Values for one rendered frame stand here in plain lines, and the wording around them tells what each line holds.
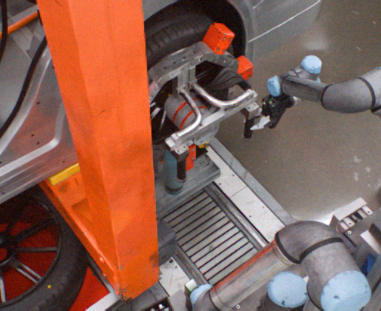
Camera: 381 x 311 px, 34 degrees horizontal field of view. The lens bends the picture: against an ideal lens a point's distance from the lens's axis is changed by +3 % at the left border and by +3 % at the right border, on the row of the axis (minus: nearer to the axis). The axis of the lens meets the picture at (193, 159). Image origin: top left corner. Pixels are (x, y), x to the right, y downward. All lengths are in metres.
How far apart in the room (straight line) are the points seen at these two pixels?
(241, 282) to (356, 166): 1.92
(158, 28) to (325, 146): 1.51
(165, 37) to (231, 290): 1.02
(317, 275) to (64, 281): 1.27
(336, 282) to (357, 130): 2.21
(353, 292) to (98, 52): 0.78
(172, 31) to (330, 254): 1.14
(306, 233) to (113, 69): 0.61
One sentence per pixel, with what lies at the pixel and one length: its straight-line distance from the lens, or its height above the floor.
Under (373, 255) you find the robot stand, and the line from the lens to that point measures 1.82.
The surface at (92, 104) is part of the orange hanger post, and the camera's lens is 1.42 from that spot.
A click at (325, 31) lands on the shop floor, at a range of 4.12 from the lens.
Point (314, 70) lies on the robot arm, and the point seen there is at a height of 0.99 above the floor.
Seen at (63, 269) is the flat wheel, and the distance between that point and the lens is 2.56.
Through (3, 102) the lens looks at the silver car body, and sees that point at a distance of 2.40.
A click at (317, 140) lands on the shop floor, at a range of 3.55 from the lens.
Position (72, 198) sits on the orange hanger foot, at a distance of 2.50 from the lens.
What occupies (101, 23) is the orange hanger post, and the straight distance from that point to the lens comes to 1.28.
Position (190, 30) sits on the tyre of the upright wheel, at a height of 1.16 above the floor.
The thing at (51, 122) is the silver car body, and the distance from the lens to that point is 2.30.
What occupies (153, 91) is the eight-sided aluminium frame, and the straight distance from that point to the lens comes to 2.28.
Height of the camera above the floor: 2.79
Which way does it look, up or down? 56 degrees down
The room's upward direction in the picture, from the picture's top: 2 degrees clockwise
